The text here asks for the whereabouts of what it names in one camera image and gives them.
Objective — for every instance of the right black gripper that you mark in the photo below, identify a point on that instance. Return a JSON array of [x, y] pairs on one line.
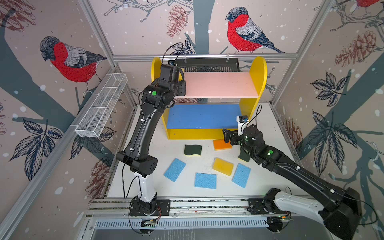
[[234, 136]]

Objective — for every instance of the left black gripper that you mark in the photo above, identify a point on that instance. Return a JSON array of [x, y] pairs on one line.
[[182, 85]]

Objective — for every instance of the dark green wavy sponge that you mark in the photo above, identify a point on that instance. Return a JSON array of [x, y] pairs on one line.
[[193, 150], [243, 156]]

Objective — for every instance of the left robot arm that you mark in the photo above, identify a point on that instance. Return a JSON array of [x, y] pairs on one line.
[[154, 100]]

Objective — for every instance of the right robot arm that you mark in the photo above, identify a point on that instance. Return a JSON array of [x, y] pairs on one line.
[[339, 210]]

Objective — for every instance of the yellow shelf unit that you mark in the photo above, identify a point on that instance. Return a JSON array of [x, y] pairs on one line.
[[213, 101]]

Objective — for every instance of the orange sponge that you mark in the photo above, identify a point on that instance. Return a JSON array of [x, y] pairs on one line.
[[220, 145]]

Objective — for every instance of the yellow orange-tinted sponge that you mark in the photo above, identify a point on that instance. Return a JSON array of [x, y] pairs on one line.
[[223, 167]]

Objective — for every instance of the black perforated metal tray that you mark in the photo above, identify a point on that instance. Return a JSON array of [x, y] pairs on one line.
[[209, 65]]

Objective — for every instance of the right blue sponge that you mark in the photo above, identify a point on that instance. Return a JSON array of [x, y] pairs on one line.
[[241, 175]]

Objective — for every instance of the blue sponge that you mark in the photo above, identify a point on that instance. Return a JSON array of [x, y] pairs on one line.
[[174, 170], [241, 175], [207, 181]]

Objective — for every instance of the middle blue sponge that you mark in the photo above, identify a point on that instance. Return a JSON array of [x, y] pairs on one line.
[[207, 181]]

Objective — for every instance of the left blue sponge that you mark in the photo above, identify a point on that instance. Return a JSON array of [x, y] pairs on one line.
[[174, 170]]

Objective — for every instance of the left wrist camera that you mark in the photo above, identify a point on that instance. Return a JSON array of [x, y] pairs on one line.
[[172, 62]]

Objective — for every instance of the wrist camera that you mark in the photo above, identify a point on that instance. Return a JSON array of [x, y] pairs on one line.
[[172, 62], [241, 120]]

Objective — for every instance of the horizontal aluminium frame bar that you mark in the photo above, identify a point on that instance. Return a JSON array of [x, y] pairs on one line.
[[245, 57]]

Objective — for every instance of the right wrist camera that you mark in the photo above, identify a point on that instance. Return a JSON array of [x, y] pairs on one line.
[[241, 120]]

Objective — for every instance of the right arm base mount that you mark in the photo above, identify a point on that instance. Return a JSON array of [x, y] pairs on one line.
[[261, 207]]

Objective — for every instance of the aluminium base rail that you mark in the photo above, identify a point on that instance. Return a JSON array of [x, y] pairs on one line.
[[190, 207]]

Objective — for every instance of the white wire mesh basket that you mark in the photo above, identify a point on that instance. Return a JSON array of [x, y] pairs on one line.
[[99, 112]]

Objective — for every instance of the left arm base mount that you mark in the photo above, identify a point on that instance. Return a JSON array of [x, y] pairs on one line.
[[139, 208]]

